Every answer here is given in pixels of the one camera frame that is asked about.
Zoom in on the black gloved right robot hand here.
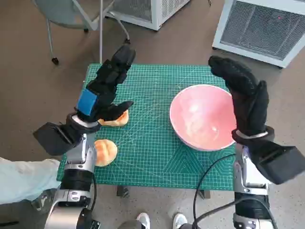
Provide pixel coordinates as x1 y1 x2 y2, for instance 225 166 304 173
208 56 270 137

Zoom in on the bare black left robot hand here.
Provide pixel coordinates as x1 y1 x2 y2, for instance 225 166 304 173
75 44 137 124

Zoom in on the tan toy bread roll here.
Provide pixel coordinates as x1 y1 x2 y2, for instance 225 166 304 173
94 139 118 167
97 108 130 127

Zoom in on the pink bowl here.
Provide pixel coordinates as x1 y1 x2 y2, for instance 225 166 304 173
169 84 239 151

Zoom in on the white metal pole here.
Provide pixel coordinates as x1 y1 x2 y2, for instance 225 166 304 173
99 0 105 64

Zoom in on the grey wheeled chair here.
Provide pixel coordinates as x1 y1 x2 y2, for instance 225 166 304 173
33 0 132 65

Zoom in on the large white mesh cabinet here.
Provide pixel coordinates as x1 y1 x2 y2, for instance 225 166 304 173
212 0 305 69

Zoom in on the green cutting mat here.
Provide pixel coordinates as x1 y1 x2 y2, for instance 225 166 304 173
56 63 236 190

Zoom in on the person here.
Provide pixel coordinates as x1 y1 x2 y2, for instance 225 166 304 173
0 157 60 229

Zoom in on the white shoe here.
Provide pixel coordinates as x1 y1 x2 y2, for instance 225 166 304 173
137 213 151 229
173 213 188 229

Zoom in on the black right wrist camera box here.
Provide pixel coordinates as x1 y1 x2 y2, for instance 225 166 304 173
252 143 305 185

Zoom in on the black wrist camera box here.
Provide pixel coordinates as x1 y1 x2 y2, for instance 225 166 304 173
33 122 83 156
252 143 305 185

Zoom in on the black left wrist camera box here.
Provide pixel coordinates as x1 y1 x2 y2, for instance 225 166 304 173
33 122 83 156

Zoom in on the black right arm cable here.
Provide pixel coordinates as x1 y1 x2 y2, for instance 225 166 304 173
193 154 239 229

